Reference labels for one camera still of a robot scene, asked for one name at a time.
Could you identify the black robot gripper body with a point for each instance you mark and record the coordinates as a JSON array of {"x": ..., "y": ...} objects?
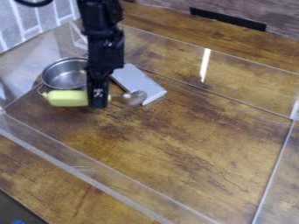
[{"x": 101, "y": 16}]

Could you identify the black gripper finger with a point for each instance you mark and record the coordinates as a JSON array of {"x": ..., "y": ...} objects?
[
  {"x": 105, "y": 86},
  {"x": 94, "y": 91}
]

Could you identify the grey toy cleaver knife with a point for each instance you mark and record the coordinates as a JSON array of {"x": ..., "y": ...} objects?
[{"x": 138, "y": 84}]

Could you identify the small steel pot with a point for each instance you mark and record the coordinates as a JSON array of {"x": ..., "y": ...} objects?
[{"x": 65, "y": 77}]

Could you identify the black wall bar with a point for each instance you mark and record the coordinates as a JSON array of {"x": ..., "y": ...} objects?
[{"x": 229, "y": 19}]

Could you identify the clear acrylic enclosure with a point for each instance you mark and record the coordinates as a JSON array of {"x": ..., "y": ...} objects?
[{"x": 206, "y": 156}]

